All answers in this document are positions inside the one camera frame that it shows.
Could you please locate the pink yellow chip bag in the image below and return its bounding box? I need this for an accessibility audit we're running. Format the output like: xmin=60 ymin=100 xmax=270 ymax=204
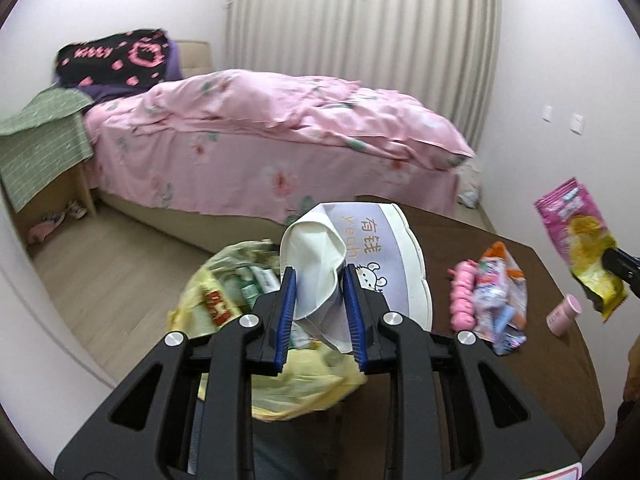
xmin=535 ymin=178 xmax=627 ymax=322

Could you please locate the white paper bowl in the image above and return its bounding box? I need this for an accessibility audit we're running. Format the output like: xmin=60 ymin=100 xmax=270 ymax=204
xmin=280 ymin=202 xmax=433 ymax=353

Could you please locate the green white milk carton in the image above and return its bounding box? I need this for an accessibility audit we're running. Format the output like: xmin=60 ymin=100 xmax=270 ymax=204
xmin=235 ymin=266 xmax=280 ymax=306

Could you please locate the yellow plastic trash bag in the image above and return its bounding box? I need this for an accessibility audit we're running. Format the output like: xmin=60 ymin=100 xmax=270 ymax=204
xmin=167 ymin=238 xmax=369 ymax=423

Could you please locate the pink cylindrical jar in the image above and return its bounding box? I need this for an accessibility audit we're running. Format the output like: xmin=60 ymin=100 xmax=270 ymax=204
xmin=546 ymin=294 xmax=582 ymax=337

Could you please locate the orange white snack bag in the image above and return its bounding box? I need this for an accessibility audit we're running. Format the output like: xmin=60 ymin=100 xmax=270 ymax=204
xmin=485 ymin=242 xmax=528 ymax=332

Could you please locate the pink caterpillar toy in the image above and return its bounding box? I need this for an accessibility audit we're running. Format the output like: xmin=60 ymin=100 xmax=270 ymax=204
xmin=448 ymin=260 xmax=477 ymax=333

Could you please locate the light blue paper packet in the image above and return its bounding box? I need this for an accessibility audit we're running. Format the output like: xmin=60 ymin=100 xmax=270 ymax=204
xmin=494 ymin=304 xmax=516 ymax=335

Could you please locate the silver pink cookie wrapper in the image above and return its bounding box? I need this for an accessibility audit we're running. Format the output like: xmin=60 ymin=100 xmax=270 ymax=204
xmin=473 ymin=257 xmax=508 ymax=342

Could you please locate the white blue printed wrapper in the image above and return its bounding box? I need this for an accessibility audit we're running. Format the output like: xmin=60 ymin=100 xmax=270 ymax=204
xmin=492 ymin=327 xmax=527 ymax=356

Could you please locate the white plastic bag on floor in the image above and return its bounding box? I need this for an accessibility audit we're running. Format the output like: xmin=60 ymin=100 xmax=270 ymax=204
xmin=458 ymin=164 xmax=482 ymax=209

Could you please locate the pink floral bed duvet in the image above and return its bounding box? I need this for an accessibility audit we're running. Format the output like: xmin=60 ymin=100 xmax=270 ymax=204
xmin=85 ymin=70 xmax=474 ymax=224

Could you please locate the wooden bedside table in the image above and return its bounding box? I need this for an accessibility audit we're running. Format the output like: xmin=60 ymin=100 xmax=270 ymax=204
xmin=9 ymin=164 xmax=98 ymax=245

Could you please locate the black pink kitty blanket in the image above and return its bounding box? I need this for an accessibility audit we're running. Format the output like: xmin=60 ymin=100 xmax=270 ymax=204
xmin=55 ymin=29 xmax=170 ymax=89

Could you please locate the green striped cloth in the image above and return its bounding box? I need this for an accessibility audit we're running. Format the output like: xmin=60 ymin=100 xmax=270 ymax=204
xmin=0 ymin=86 xmax=93 ymax=211

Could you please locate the white wall socket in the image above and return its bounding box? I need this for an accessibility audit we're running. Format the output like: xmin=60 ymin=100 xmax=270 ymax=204
xmin=570 ymin=113 xmax=585 ymax=136

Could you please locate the white wall switch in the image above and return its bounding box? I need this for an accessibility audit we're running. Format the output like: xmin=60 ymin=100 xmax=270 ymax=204
xmin=542 ymin=105 xmax=553 ymax=122

